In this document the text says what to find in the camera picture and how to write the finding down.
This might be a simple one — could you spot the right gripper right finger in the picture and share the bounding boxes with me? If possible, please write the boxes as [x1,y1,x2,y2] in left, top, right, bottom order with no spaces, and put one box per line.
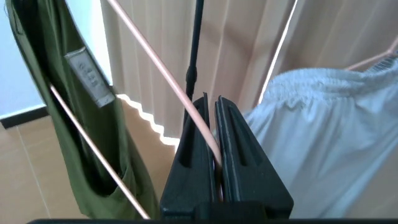
[215,95,295,219]

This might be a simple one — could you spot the beige curtain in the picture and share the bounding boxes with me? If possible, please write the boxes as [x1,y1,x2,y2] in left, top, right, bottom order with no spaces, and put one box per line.
[99,0,398,139]

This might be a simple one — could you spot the pale grey shorts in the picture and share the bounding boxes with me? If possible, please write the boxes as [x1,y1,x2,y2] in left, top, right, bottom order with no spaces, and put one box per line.
[242,58,398,220]

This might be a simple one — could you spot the green garment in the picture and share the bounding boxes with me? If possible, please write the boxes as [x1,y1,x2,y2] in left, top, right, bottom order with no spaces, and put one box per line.
[5,0,161,220]

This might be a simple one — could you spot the black clothes rack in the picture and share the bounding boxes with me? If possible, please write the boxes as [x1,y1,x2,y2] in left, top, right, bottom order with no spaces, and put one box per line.
[182,0,206,127]

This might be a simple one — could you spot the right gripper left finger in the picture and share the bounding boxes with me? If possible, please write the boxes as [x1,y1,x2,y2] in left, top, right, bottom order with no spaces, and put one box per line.
[159,92,220,219]

